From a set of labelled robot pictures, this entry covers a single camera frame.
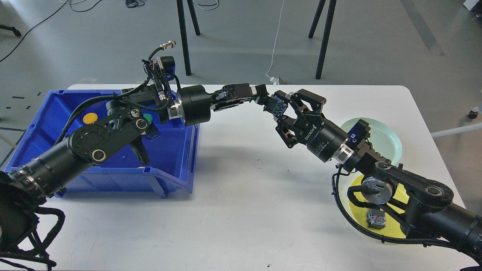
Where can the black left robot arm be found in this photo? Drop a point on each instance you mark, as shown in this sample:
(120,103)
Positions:
(99,128)

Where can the yellow button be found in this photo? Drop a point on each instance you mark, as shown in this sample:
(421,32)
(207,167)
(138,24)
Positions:
(90,118)
(376,219)

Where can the black stand legs right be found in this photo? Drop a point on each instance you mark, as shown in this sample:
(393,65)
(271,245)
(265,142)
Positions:
(326,33)

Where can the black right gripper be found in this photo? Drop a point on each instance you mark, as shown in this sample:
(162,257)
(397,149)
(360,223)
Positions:
(310,128)

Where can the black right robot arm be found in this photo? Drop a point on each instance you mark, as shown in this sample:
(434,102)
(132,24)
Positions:
(424,208)

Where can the pale green plate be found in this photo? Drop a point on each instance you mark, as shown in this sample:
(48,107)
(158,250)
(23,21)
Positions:
(384,140)

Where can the black stand legs left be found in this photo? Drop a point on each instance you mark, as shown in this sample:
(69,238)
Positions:
(183,30)

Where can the green button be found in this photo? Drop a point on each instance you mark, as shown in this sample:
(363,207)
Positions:
(152,131)
(275,105)

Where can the yellow plate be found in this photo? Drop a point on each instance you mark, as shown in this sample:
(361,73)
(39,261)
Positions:
(392,227)

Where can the black stand legs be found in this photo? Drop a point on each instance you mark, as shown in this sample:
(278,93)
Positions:
(326,33)
(183,30)

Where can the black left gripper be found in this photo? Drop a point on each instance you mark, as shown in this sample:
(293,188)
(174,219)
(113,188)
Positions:
(197,104)

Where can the blue plastic bin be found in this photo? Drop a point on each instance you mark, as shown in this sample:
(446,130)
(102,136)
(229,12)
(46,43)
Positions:
(171,154)

